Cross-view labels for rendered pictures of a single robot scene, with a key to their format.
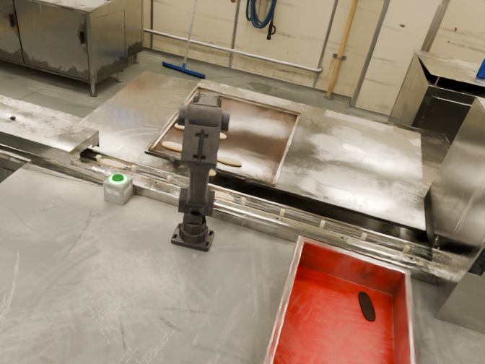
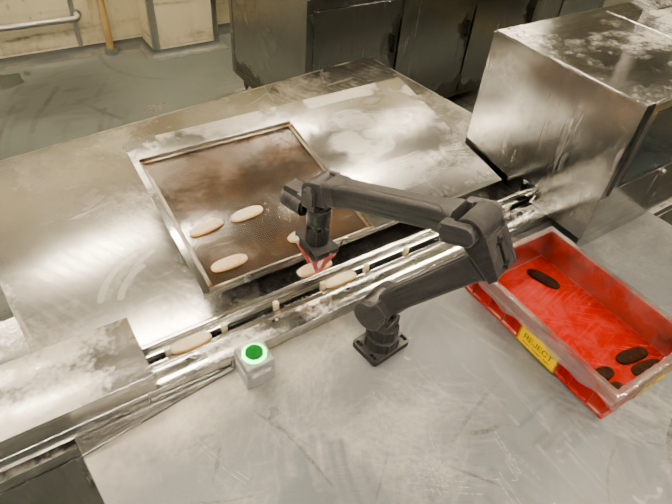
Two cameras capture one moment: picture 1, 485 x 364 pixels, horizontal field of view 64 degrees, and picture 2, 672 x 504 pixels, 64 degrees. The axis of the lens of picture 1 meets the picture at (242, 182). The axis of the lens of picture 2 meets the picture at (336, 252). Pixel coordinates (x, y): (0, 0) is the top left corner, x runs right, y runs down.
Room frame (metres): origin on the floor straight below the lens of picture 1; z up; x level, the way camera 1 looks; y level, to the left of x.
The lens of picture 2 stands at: (0.43, 0.81, 1.89)
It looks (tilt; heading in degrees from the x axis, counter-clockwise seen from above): 43 degrees down; 313
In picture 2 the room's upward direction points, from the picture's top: 5 degrees clockwise
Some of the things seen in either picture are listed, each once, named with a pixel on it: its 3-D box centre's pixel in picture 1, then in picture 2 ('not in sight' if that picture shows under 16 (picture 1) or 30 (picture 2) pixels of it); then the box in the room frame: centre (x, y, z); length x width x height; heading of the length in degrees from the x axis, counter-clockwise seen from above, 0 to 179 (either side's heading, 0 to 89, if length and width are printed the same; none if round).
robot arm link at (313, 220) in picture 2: not in sight; (316, 212); (1.12, 0.15, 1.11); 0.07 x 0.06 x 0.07; 6
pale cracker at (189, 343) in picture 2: (112, 163); (191, 341); (1.17, 0.48, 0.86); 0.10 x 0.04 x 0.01; 80
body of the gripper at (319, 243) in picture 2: not in sight; (317, 233); (1.12, 0.15, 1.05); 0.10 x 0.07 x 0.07; 170
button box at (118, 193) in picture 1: (118, 192); (254, 366); (1.03, 0.41, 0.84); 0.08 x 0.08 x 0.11; 80
